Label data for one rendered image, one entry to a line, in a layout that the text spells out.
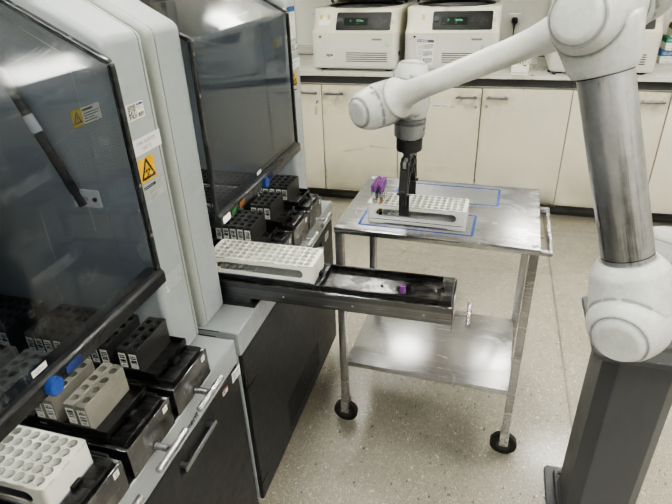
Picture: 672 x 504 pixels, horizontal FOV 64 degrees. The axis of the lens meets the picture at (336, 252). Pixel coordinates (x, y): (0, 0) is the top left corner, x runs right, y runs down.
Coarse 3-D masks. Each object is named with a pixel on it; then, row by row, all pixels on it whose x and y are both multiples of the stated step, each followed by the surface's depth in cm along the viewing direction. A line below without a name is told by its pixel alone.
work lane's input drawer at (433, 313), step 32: (224, 288) 143; (256, 288) 140; (288, 288) 137; (320, 288) 135; (352, 288) 136; (384, 288) 135; (416, 288) 135; (448, 288) 132; (416, 320) 131; (448, 320) 128
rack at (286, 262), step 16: (224, 240) 148; (240, 240) 148; (224, 256) 140; (240, 256) 141; (256, 256) 140; (272, 256) 139; (288, 256) 139; (304, 256) 140; (320, 256) 139; (224, 272) 142; (240, 272) 141; (256, 272) 144; (272, 272) 143; (288, 272) 143; (304, 272) 135
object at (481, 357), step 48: (432, 192) 184; (480, 192) 183; (528, 192) 181; (336, 240) 166; (432, 240) 155; (480, 240) 153; (528, 240) 152; (528, 288) 153; (384, 336) 202; (432, 336) 201; (480, 336) 200; (480, 384) 178
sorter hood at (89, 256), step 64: (0, 0) 89; (0, 64) 75; (64, 64) 83; (0, 128) 71; (64, 128) 81; (128, 128) 95; (0, 192) 72; (64, 192) 83; (128, 192) 98; (0, 256) 73; (64, 256) 84; (128, 256) 100; (0, 320) 74; (64, 320) 86; (0, 384) 75
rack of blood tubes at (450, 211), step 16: (368, 208) 164; (384, 208) 162; (416, 208) 159; (432, 208) 158; (448, 208) 158; (464, 208) 157; (416, 224) 161; (432, 224) 159; (448, 224) 158; (464, 224) 156
